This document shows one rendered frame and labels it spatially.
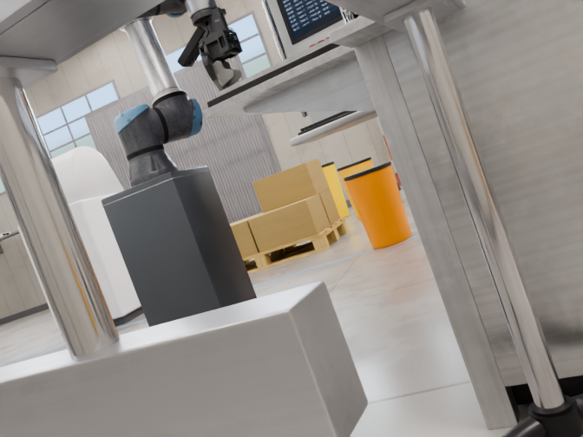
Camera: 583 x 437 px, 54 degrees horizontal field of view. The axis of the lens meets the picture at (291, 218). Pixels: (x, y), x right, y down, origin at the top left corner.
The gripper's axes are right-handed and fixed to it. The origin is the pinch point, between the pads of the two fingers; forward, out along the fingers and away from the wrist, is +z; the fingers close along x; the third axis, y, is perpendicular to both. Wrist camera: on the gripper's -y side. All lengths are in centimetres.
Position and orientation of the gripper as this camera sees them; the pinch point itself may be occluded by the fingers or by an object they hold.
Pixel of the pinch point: (225, 94)
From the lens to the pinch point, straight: 149.7
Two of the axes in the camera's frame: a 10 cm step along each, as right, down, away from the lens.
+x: 4.0, -2.0, 8.9
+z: 3.3, 9.4, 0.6
